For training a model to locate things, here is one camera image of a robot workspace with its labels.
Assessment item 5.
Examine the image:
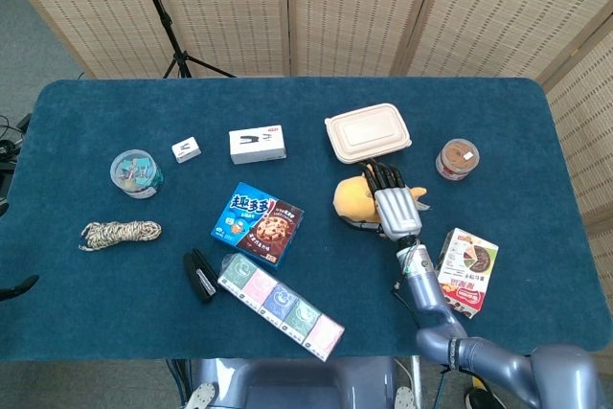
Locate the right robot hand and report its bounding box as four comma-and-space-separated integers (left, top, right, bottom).
345, 157, 432, 243

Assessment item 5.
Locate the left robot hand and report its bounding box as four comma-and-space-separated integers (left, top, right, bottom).
0, 202, 40, 303

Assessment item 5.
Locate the yellow plush toy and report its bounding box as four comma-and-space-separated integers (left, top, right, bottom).
333, 163, 428, 239

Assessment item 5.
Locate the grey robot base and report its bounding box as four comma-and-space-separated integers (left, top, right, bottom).
184, 356, 422, 409

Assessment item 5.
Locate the beige lidded food container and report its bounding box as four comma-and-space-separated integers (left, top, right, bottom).
324, 102, 413, 165

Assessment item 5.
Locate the white red snack carton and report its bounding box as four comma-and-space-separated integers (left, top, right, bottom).
434, 227, 500, 320

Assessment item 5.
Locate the blue cookie box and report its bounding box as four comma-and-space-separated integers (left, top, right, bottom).
210, 181, 305, 271

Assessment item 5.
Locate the blue table cloth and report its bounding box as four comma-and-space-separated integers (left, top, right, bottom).
0, 76, 613, 362

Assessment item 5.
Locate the white stapler box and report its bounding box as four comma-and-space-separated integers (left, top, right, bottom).
228, 124, 288, 166

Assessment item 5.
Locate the pastel tissue pack row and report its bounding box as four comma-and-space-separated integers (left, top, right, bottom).
216, 252, 346, 363

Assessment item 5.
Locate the clear tub of binder clips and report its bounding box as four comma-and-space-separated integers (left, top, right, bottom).
109, 148, 165, 200

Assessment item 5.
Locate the black stapler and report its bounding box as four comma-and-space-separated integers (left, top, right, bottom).
183, 248, 217, 305

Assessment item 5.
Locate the bamboo folding screen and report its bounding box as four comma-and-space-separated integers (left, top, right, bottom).
0, 0, 613, 285

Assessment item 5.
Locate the black shoe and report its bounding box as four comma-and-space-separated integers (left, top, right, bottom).
464, 389, 504, 409

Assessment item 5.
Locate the small white staples box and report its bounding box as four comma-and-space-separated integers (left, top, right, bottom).
171, 136, 202, 165

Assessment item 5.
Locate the black tripod stand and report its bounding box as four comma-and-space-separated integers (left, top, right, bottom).
127, 0, 237, 80

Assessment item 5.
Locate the coiled speckled rope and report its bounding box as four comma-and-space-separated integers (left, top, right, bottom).
78, 219, 163, 253

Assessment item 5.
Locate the black cables and equipment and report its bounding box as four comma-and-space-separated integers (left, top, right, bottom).
0, 113, 33, 199

